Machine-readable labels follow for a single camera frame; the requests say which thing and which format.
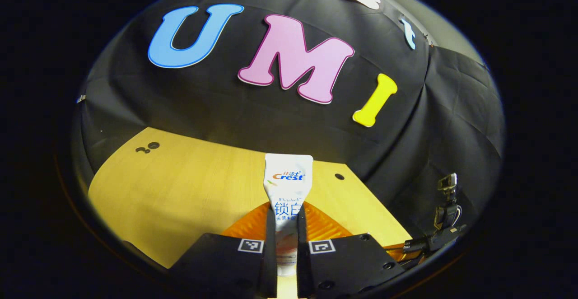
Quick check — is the white toothpaste tube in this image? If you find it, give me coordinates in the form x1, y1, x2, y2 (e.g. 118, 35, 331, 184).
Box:
263, 153, 314, 277

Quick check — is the black backdrop cloth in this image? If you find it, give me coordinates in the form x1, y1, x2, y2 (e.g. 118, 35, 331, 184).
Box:
72, 0, 505, 254

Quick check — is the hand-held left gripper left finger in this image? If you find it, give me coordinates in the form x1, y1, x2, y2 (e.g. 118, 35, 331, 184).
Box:
168, 201, 278, 299

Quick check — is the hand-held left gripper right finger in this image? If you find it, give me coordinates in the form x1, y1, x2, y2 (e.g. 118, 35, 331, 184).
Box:
295, 201, 407, 299

